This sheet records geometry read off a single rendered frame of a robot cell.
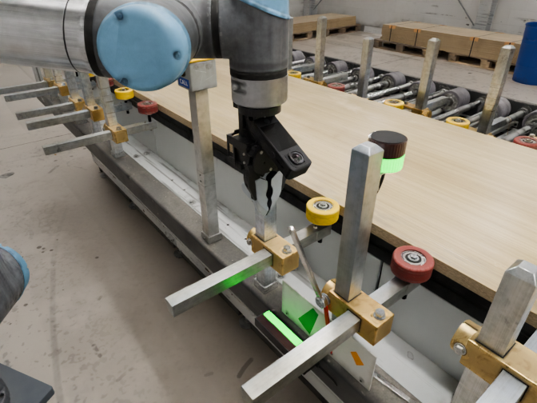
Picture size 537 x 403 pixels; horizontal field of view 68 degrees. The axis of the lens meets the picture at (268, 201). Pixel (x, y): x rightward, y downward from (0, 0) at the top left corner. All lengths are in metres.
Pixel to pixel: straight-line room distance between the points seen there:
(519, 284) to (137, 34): 0.51
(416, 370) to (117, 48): 0.87
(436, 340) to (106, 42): 0.86
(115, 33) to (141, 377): 1.48
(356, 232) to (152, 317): 1.44
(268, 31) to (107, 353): 1.57
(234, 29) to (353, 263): 0.42
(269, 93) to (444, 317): 0.61
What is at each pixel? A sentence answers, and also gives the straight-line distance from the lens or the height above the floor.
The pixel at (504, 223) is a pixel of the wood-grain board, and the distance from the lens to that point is 1.04.
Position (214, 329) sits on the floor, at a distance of 1.87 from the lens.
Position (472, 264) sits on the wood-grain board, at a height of 0.90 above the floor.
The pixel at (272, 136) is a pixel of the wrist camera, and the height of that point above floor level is 1.17.
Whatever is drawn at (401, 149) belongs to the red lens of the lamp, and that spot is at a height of 1.16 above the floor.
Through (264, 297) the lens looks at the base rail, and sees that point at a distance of 1.00.
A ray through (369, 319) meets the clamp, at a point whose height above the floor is 0.87.
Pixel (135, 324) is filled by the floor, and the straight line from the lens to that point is 1.97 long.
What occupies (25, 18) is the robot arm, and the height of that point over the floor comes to 1.36.
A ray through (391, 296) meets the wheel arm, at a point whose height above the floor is 0.86.
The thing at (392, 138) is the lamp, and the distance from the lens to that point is 0.65.
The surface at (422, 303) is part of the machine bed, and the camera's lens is 0.97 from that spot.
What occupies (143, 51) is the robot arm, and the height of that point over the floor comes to 1.33.
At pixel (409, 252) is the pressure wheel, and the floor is 0.90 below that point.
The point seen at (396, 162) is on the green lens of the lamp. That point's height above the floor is 1.14.
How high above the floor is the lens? 1.41
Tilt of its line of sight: 32 degrees down
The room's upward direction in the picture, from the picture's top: straight up
